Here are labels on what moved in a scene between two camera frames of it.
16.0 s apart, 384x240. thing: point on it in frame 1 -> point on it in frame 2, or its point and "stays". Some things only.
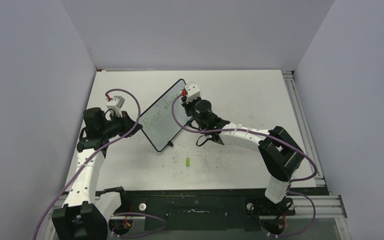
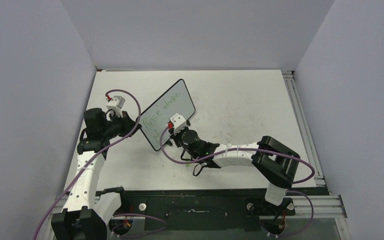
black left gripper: (126, 122) stays
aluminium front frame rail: (327, 206) stays
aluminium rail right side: (289, 78) stays
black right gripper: (187, 104) -> (175, 137)
